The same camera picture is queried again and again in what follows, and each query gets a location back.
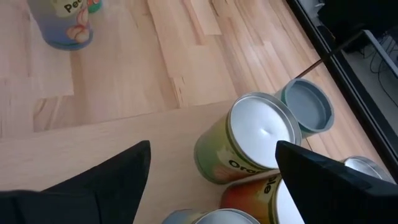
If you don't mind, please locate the red orange apple can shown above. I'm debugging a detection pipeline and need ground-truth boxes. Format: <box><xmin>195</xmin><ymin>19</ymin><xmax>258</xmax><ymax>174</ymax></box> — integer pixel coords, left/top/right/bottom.
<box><xmin>220</xmin><ymin>174</ymin><xmax>307</xmax><ymax>224</ymax></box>

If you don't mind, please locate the blue grey label tin can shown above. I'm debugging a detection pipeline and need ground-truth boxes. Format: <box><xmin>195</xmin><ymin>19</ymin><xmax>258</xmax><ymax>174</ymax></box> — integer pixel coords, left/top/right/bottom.
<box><xmin>160</xmin><ymin>207</ymin><xmax>261</xmax><ymax>224</ymax></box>

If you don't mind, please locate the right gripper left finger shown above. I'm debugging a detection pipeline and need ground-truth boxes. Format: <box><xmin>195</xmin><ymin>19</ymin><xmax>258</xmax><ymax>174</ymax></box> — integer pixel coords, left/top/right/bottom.
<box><xmin>0</xmin><ymin>140</ymin><xmax>152</xmax><ymax>224</ymax></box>

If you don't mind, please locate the green yellow orange-label can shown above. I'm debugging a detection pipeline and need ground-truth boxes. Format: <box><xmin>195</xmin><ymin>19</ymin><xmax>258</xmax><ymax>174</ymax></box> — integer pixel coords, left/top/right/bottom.
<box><xmin>193</xmin><ymin>91</ymin><xmax>302</xmax><ymax>185</ymax></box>

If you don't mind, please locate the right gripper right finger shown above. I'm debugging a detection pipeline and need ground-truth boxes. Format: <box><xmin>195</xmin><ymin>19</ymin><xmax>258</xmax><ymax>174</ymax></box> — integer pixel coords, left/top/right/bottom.
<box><xmin>275</xmin><ymin>140</ymin><xmax>398</xmax><ymax>224</ymax></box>

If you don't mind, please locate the teal can grey recessed lid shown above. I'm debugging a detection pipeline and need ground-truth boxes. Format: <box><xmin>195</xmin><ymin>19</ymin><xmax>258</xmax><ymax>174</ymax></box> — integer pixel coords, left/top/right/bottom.
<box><xmin>273</xmin><ymin>77</ymin><xmax>335</xmax><ymax>139</ymax></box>

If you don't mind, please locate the wooden shelf black metal frame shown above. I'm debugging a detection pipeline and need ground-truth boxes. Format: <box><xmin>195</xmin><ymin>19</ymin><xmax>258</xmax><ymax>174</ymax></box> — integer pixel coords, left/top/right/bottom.
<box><xmin>0</xmin><ymin>30</ymin><xmax>392</xmax><ymax>224</ymax></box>

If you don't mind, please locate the orange brown label tin can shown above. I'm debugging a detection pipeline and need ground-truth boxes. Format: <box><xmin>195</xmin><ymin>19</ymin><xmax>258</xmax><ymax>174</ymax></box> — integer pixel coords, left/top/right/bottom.
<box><xmin>340</xmin><ymin>155</ymin><xmax>396</xmax><ymax>184</ymax></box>

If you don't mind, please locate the blue peaches label can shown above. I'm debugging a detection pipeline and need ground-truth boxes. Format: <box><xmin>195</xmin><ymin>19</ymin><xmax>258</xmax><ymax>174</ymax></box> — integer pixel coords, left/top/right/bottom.
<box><xmin>26</xmin><ymin>0</ymin><xmax>95</xmax><ymax>51</ymax></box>

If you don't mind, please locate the black aluminium rig frame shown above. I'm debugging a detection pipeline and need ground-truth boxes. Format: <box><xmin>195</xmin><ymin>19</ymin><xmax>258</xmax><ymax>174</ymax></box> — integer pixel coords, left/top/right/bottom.
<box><xmin>285</xmin><ymin>0</ymin><xmax>398</xmax><ymax>180</ymax></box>

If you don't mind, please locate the red green label tin can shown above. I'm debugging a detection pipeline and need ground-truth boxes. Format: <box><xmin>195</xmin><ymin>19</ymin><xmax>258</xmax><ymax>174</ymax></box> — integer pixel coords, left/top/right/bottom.
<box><xmin>86</xmin><ymin>0</ymin><xmax>103</xmax><ymax>14</ymax></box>

